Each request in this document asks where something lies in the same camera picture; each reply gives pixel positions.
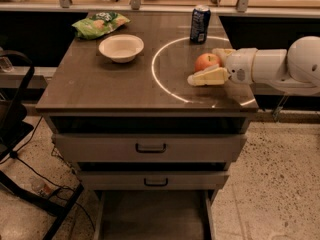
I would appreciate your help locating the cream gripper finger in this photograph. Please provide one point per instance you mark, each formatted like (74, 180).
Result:
(222, 53)
(213, 75)

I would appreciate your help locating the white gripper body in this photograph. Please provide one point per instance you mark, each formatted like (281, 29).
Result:
(239, 66)

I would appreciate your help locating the red apple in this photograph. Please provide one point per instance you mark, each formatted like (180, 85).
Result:
(206, 60)

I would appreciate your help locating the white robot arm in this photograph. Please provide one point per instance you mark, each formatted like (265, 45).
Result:
(295, 71)

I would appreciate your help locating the grey drawer cabinet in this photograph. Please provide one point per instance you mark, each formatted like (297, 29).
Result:
(90, 94)

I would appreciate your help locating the top grey drawer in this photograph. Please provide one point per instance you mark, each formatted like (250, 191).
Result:
(149, 148)

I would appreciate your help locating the grey drawer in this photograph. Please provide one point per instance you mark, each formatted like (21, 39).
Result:
(149, 148)
(158, 180)

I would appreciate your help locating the middle grey drawer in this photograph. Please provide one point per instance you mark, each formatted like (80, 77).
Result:
(158, 180)

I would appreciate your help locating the bottom open drawer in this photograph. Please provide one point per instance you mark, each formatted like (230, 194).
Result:
(154, 215)

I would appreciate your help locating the blue soda can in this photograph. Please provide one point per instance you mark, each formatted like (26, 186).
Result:
(199, 24)

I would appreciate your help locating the white bowl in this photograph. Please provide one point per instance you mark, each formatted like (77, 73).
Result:
(121, 48)

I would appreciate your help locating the green chip bag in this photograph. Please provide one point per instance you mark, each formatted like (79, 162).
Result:
(99, 24)

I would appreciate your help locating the clear plastic bottle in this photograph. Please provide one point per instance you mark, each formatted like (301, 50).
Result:
(40, 187)

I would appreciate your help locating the black chair frame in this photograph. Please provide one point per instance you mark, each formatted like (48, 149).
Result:
(13, 130)

